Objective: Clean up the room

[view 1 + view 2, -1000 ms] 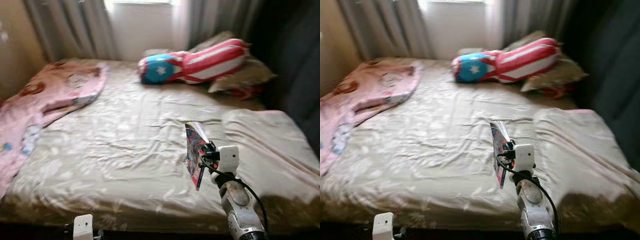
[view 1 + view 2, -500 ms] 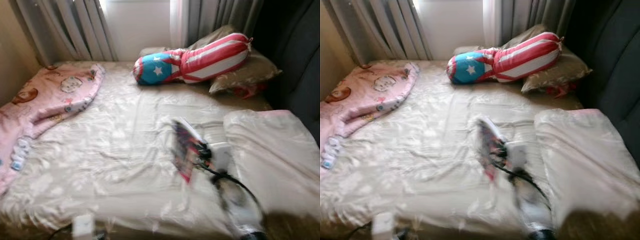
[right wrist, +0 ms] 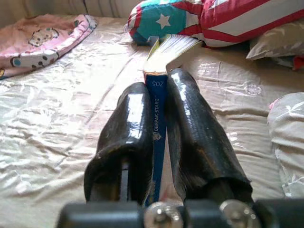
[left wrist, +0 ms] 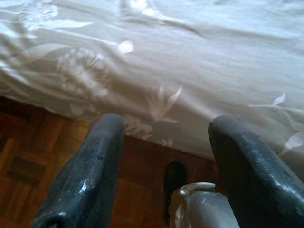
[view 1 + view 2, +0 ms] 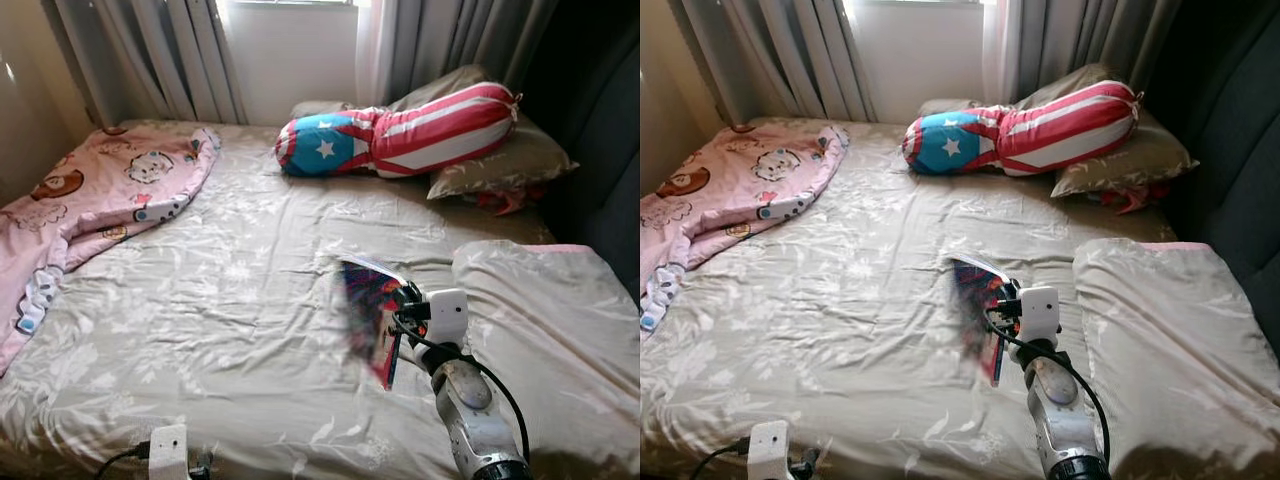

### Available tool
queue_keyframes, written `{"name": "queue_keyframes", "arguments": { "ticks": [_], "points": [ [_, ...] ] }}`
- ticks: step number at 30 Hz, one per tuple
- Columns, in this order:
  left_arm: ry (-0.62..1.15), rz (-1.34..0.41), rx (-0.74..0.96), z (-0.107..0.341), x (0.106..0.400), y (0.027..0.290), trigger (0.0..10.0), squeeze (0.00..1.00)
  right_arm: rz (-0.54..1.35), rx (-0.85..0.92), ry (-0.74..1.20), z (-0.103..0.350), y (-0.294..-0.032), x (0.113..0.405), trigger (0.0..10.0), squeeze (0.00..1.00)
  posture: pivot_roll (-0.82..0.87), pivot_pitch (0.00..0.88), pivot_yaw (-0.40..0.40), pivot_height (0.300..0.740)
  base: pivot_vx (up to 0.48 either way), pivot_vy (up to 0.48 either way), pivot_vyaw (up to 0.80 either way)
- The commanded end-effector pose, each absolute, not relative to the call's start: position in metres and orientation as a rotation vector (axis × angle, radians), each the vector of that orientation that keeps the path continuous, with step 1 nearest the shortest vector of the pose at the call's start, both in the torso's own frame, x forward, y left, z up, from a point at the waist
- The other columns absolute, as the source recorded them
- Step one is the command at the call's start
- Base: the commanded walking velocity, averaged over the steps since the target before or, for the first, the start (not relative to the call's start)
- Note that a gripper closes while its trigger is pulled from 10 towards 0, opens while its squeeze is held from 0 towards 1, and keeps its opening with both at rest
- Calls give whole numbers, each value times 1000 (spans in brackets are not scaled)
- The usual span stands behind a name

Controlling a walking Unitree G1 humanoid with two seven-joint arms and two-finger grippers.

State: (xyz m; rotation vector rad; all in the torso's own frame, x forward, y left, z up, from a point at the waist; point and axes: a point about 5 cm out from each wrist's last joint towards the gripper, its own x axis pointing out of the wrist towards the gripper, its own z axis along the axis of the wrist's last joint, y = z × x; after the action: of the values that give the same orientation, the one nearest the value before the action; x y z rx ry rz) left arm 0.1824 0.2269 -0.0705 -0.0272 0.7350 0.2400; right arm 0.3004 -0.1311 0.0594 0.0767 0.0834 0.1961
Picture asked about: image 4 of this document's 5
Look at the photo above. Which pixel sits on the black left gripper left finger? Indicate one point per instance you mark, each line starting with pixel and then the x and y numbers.
pixel 88 171

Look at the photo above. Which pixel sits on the robot left leg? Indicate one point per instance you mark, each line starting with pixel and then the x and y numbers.
pixel 204 209

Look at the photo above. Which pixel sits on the grey floral bed sheet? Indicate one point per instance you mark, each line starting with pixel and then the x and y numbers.
pixel 166 59

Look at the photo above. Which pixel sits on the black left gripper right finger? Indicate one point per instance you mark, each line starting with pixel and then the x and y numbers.
pixel 254 175

